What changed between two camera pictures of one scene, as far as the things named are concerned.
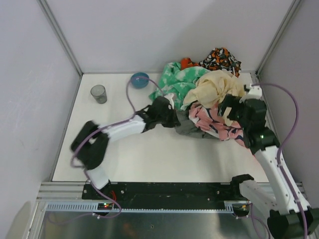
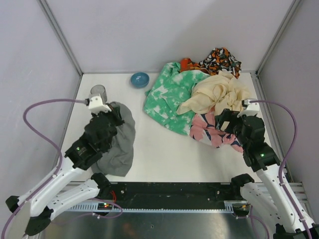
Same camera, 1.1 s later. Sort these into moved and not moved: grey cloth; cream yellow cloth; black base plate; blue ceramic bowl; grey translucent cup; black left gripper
Moved: grey cloth; black left gripper
Not moved: blue ceramic bowl; black base plate; cream yellow cloth; grey translucent cup
